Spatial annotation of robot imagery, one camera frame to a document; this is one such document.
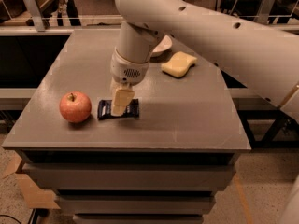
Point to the cardboard box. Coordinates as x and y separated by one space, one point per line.
34 196

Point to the metal railing frame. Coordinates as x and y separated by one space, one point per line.
54 13

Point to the dark blue rxbar wrapper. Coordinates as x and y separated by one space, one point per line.
104 110

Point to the white paper bowl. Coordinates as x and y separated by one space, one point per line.
163 46

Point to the grey drawer cabinet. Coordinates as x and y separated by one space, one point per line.
163 167

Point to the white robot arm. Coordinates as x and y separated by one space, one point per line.
264 59

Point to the yellow sponge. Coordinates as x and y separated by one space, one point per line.
179 64

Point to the red apple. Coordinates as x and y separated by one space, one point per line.
75 107

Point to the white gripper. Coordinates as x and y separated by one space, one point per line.
127 69

